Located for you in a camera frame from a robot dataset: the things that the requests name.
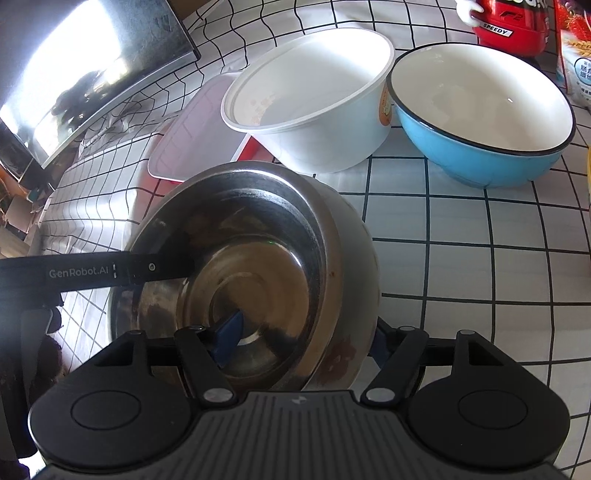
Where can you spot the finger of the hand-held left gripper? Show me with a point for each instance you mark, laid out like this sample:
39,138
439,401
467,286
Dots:
152,267

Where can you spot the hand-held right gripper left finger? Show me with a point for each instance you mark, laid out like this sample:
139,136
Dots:
229,334

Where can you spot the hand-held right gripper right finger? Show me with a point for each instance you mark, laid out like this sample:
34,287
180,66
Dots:
379,348

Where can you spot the stainless steel bowl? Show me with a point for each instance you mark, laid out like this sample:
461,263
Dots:
258,277

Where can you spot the blue plate with yellow rim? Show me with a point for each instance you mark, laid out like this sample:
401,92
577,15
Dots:
480,157

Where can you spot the white black-grid tablecloth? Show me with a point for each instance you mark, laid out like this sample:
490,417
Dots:
461,258

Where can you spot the red and white rectangular tray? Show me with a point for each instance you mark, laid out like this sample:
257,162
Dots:
194,129

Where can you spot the red robot figure toy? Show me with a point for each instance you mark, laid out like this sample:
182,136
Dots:
512,27

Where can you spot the red and white cereal bag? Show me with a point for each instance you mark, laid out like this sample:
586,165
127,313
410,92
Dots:
577,60

